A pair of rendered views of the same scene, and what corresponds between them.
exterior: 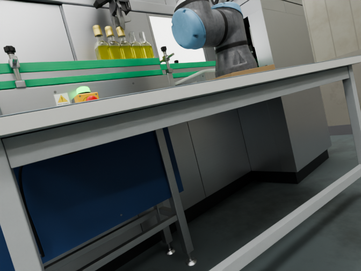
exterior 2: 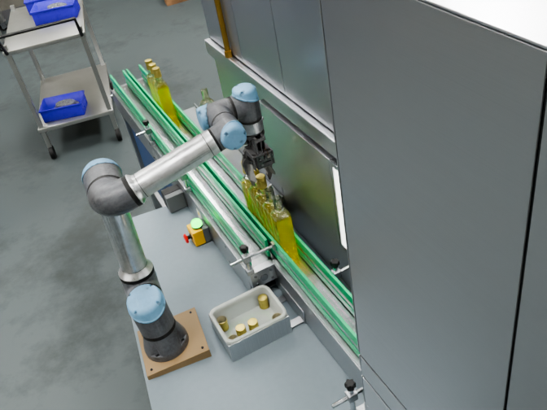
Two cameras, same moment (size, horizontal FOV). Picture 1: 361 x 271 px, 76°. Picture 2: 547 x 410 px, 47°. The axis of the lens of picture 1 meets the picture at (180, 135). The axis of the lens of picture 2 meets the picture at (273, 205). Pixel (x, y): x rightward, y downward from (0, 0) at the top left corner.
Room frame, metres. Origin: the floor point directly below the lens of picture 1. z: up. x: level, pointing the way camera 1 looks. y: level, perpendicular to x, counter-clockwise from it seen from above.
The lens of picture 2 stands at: (1.70, -1.46, 2.36)
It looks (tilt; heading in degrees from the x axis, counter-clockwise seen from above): 38 degrees down; 108
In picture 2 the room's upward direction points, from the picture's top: 11 degrees counter-clockwise
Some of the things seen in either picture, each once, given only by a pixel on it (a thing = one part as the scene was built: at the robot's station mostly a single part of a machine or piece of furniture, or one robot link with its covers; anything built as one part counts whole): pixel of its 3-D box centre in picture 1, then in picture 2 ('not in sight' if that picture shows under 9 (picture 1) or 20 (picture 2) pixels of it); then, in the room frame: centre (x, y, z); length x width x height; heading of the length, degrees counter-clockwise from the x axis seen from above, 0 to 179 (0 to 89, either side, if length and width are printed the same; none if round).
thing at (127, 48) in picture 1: (129, 63); (268, 215); (1.16, 0.16, 0.99); 0.06 x 0.06 x 0.21; 38
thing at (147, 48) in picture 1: (148, 62); (283, 233); (1.23, 0.07, 0.99); 0.06 x 0.06 x 0.21; 39
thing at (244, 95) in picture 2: not in sight; (246, 103); (1.17, 0.14, 1.45); 0.09 x 0.08 x 0.11; 33
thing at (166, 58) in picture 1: (163, 62); (252, 256); (1.13, -0.01, 0.95); 0.17 x 0.03 x 0.12; 38
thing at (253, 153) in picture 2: (117, 1); (256, 147); (1.18, 0.14, 1.29); 0.09 x 0.08 x 0.12; 127
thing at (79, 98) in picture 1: (87, 105); (199, 233); (0.81, 0.29, 0.79); 0.07 x 0.07 x 0.07; 38
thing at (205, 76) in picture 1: (198, 87); (257, 318); (1.15, -0.14, 0.79); 0.27 x 0.17 x 0.08; 38
